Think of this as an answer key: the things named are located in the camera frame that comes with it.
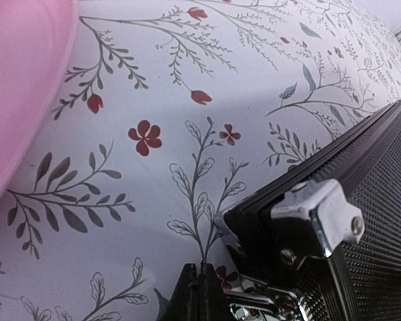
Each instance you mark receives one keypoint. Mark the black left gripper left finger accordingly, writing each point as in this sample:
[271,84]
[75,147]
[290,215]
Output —
[183,304]

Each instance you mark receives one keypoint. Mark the pink saucer plate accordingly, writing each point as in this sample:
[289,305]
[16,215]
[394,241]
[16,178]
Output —
[36,39]

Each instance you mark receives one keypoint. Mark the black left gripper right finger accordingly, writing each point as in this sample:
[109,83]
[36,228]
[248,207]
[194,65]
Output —
[212,303]

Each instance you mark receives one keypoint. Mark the black poker set case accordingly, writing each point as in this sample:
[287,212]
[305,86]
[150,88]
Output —
[323,242]

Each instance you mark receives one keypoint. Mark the floral table mat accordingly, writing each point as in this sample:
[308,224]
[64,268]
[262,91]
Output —
[169,112]

